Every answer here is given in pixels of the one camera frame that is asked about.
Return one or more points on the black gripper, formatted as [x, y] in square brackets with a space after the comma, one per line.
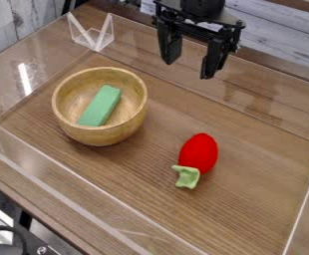
[204, 20]

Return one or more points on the red plush strawberry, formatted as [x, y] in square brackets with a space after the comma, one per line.
[197, 159]

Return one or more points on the wooden bowl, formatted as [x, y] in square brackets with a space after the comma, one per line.
[77, 91]

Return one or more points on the green rectangular block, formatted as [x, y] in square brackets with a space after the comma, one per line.
[101, 107]

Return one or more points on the black metal table leg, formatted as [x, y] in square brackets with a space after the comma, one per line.
[26, 220]

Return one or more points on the clear acrylic corner bracket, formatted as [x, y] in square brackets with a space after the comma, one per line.
[93, 38]

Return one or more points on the clear acrylic tray wall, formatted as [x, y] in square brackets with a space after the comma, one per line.
[98, 223]

